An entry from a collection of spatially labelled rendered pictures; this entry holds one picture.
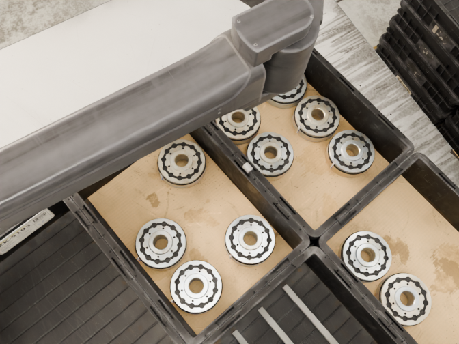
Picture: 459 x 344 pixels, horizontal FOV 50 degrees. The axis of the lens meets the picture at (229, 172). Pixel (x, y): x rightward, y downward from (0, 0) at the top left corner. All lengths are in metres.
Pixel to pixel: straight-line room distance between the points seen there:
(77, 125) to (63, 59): 0.99
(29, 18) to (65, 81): 1.08
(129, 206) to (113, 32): 0.55
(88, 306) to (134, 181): 0.27
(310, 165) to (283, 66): 0.67
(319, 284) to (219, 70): 0.69
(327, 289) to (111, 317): 0.44
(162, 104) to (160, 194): 0.66
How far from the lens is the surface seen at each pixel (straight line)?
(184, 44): 1.38
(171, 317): 0.92
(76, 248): 1.07
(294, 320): 1.04
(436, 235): 1.15
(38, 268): 1.08
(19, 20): 2.43
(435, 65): 1.88
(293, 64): 0.45
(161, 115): 0.42
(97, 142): 0.41
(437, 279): 1.13
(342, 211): 1.00
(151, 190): 1.07
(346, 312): 1.06
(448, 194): 1.10
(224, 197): 1.06
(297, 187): 1.09
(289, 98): 1.13
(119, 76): 1.35
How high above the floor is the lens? 1.85
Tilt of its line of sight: 71 degrees down
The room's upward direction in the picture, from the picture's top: 8 degrees clockwise
